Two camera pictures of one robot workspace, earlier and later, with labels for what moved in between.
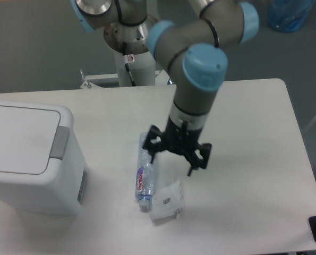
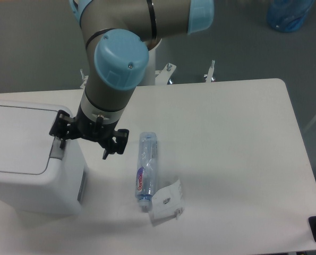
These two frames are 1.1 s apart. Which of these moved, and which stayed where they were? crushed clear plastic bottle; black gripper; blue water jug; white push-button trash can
Moved: black gripper
Stayed: crushed clear plastic bottle; white push-button trash can; blue water jug
